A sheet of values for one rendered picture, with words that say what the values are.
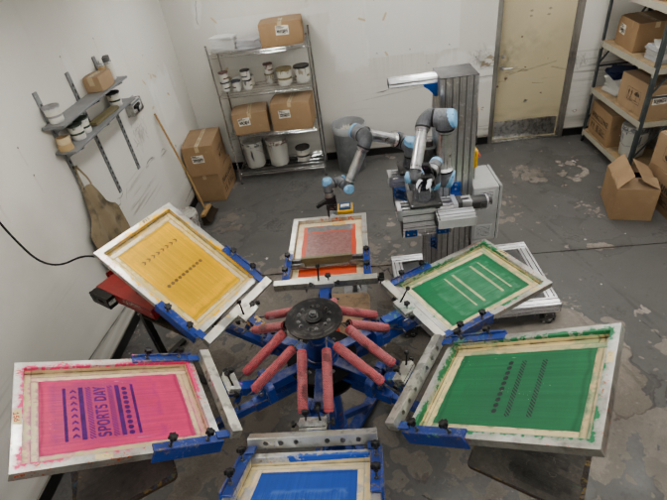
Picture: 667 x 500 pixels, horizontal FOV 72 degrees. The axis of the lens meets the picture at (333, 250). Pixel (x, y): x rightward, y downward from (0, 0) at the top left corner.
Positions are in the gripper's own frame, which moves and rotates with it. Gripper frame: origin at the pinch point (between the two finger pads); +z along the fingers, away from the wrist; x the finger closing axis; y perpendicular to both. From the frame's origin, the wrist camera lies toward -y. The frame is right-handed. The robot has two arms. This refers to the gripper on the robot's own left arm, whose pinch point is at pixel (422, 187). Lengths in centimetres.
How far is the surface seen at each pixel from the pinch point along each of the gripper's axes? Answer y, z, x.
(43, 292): 26, 87, 255
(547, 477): 82, 106, -68
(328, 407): 52, 113, 24
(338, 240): 62, -32, 81
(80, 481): 55, 177, 130
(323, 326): 32, 82, 35
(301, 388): 46, 110, 38
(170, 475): 60, 160, 90
